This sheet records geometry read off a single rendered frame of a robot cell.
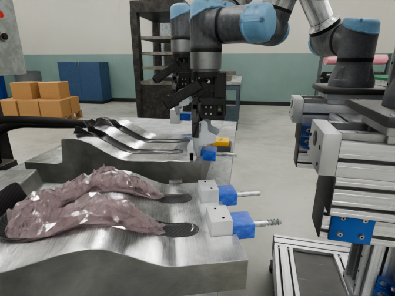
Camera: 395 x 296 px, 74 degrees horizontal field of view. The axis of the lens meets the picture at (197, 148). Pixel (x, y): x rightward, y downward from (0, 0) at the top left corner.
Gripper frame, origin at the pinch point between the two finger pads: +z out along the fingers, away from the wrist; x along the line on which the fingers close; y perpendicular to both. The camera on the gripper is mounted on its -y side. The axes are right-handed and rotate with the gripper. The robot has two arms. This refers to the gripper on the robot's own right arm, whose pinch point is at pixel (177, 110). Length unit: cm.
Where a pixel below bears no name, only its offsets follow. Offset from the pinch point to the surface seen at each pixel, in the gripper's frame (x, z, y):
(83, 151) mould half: -35.9, 5.0, -16.8
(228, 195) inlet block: -47, 8, 22
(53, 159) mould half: -33.1, 9.1, -28.5
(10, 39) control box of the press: 8, -26, -73
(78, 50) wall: 627, -47, -436
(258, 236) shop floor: 59, 95, 40
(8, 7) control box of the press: 10, -38, -73
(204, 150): -30.6, 4.7, 14.6
